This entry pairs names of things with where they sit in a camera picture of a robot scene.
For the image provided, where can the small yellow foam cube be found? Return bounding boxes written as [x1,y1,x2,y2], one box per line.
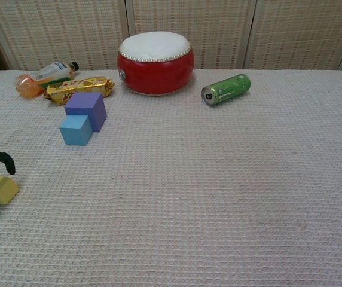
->
[0,175,20,205]

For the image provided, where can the medium blue foam cube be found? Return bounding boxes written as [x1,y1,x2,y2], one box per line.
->
[59,114,93,146]

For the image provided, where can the green snack pack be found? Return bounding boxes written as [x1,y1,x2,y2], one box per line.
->
[38,77,70,90]

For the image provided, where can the orange drink plastic bottle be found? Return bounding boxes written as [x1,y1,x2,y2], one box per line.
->
[15,60,80,99]

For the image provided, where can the gold biscuit pack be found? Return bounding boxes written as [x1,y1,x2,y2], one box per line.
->
[44,76,115,106]

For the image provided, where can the large purple foam cube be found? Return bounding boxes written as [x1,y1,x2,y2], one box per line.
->
[64,91,108,133]

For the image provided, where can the red drum with white skin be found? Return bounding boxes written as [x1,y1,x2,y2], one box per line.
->
[117,31,195,96]

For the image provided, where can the white woven tablecloth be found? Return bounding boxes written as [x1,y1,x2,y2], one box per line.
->
[0,69,342,287]

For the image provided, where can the green energy drink can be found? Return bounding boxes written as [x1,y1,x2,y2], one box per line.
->
[201,74,251,107]

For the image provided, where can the beige folding screen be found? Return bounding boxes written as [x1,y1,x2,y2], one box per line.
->
[0,0,342,71]

